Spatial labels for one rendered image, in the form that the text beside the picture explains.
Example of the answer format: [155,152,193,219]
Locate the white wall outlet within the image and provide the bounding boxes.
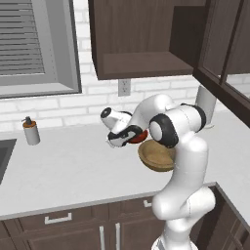
[117,78,132,98]

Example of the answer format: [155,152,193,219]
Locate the dark wood open wall cabinet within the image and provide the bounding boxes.
[87,0,210,81]

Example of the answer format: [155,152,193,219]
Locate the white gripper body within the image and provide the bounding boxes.
[104,136,122,149]

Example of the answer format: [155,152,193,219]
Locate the white cabinet door handle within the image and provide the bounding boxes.
[99,226,106,250]
[114,222,122,250]

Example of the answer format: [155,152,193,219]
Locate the red bowl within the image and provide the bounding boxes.
[128,128,149,145]

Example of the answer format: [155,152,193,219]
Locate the dark wood corner base cabinet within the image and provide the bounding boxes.
[191,185,250,250]

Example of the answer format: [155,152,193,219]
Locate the grey sink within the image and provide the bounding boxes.
[0,138,18,186]

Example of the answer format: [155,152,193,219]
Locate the wooden bowl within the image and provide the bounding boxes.
[137,140,179,173]

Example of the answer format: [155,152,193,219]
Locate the grey window with blinds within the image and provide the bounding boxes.
[0,0,83,100]

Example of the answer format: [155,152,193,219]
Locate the white soap dispenser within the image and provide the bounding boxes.
[21,115,42,146]

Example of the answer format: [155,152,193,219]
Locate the wide dark wood drawer front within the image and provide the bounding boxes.
[14,204,110,234]

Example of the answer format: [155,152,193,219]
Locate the dark wood base cabinet door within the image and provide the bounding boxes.
[21,224,112,250]
[111,217,168,250]

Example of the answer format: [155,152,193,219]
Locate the narrow dark wood drawer front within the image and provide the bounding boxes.
[108,195,163,223]

